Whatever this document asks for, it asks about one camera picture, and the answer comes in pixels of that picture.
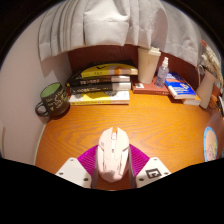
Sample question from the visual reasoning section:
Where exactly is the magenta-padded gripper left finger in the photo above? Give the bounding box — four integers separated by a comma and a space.
54, 144, 101, 189

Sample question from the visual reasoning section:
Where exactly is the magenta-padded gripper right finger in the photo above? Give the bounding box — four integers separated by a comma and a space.
128, 143, 172, 189

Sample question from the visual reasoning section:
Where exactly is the pink computer mouse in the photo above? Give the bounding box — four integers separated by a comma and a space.
95, 126, 131, 183

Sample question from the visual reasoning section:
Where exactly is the round blue cartoon mouse pad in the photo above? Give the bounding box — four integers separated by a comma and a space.
203, 126, 219, 163

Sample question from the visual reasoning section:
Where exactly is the dark green mug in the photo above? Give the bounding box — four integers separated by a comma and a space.
34, 82, 71, 118

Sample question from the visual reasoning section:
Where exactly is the yellow and white book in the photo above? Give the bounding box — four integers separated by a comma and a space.
68, 90, 131, 106

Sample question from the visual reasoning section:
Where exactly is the orange book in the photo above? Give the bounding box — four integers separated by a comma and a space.
181, 94, 202, 107

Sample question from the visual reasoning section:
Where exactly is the red book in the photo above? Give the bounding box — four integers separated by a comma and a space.
132, 75, 171, 97

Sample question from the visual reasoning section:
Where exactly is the dark book with white pages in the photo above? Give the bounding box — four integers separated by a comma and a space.
68, 75, 132, 88
69, 82, 132, 96

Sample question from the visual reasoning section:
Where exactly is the blue book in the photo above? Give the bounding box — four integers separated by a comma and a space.
164, 72, 198, 101

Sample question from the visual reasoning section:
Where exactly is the clear spray bottle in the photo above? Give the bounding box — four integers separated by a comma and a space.
154, 56, 170, 89

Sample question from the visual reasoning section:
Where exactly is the white ceramic vase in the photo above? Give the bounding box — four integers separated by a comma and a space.
195, 64, 218, 110

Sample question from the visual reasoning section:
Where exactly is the cream tumbler with lid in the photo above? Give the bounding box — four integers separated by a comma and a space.
137, 46, 162, 85

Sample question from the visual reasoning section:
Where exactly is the black and yellow book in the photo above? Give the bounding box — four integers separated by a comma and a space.
66, 59, 139, 84

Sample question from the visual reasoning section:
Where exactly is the white curtain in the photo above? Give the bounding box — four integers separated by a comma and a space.
37, 0, 214, 63

